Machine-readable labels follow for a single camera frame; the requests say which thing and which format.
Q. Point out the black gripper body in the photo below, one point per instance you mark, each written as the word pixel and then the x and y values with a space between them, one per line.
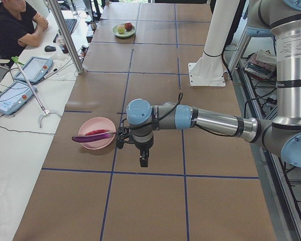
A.
pixel 143 147

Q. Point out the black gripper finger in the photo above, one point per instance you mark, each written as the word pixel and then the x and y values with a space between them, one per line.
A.
pixel 143 159

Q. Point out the red chili pepper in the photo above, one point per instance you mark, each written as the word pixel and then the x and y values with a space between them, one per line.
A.
pixel 94 132

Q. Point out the purple eggplant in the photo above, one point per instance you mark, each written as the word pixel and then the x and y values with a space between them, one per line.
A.
pixel 92 138

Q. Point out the pale green pink peach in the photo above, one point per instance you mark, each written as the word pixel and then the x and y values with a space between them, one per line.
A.
pixel 121 29

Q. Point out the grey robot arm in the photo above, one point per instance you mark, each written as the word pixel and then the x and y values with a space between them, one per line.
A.
pixel 211 103

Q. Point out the pink plate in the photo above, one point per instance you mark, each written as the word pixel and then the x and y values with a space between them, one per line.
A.
pixel 97 123

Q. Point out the far teach pendant tablet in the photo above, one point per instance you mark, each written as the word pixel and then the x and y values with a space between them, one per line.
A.
pixel 36 68

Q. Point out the teach pendant tablet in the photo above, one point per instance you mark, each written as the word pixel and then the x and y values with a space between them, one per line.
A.
pixel 36 68
pixel 14 97

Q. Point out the black computer mouse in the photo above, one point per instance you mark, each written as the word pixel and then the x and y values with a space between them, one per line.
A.
pixel 49 48

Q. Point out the iced drink cup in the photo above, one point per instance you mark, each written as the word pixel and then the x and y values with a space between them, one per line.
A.
pixel 61 43

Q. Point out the near teach pendant tablet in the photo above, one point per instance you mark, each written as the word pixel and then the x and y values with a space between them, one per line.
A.
pixel 14 97

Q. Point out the stack of books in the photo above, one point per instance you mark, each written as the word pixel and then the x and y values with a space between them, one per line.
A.
pixel 261 64

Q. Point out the seated person in black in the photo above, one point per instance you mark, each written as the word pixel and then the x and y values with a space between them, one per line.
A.
pixel 20 26

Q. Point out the green handled reacher grabber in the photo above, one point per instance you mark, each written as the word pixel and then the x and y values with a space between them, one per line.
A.
pixel 45 112

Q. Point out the aluminium frame rack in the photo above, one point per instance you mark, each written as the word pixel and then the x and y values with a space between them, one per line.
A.
pixel 276 105

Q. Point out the aluminium frame post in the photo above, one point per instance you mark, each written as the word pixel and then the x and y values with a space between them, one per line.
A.
pixel 59 18

